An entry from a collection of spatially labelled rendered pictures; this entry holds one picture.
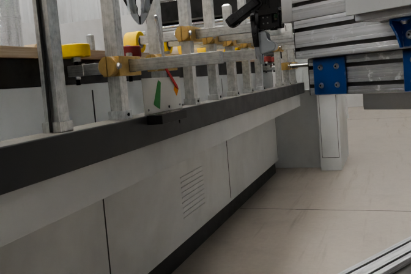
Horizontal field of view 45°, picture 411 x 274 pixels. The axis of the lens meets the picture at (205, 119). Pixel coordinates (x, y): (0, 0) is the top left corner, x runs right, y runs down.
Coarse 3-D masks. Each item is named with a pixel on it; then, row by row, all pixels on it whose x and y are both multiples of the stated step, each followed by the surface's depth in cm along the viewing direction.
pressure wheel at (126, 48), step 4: (124, 48) 154; (128, 48) 154; (132, 48) 154; (136, 48) 155; (140, 48) 157; (124, 52) 154; (128, 52) 154; (132, 52) 154; (136, 52) 155; (140, 52) 157; (140, 56) 157; (132, 76) 158; (132, 80) 158
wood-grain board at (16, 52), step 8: (0, 48) 115; (8, 48) 117; (16, 48) 120; (24, 48) 122; (32, 48) 125; (0, 56) 114; (8, 56) 117; (16, 56) 119; (24, 56) 122; (32, 56) 125; (96, 56) 152; (104, 56) 157; (144, 56) 183
